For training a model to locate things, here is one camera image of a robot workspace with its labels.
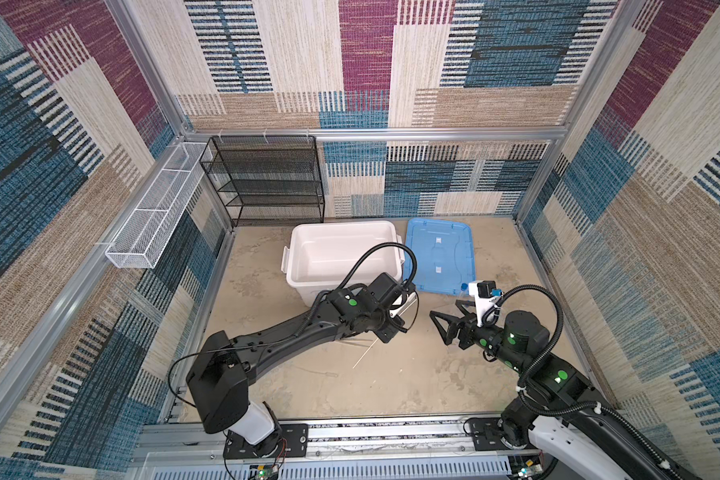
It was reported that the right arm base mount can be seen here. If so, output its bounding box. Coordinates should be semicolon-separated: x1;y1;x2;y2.
462;417;536;452

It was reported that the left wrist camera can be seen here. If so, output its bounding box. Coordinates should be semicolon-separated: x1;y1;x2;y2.
389;292;417;317

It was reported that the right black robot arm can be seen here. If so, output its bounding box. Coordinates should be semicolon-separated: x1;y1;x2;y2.
429;281;695;479

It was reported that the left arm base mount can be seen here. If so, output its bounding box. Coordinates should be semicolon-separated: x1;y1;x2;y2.
223;423;309;460

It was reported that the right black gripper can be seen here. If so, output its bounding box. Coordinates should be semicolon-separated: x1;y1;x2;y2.
429;299;528;374

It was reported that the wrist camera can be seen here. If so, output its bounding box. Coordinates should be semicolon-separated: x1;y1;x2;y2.
468;281;503;327
389;292;417;317

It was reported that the white wire wall basket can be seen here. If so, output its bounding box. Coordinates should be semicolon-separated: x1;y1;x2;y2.
106;142;205;269

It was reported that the blue plastic lid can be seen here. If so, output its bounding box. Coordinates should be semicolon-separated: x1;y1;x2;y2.
405;218;476;296

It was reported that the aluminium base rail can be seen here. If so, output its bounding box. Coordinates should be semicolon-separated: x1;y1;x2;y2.
137;410;637;480

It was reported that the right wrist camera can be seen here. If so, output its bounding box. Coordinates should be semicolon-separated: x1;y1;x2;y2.
468;281;503;327

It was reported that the black wire shelf rack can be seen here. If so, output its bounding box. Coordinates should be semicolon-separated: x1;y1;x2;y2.
200;135;325;227

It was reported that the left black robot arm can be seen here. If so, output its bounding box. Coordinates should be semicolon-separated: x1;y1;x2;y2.
185;242;418;455

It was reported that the white plastic bin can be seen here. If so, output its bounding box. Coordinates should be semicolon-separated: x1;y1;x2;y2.
281;221;402;306

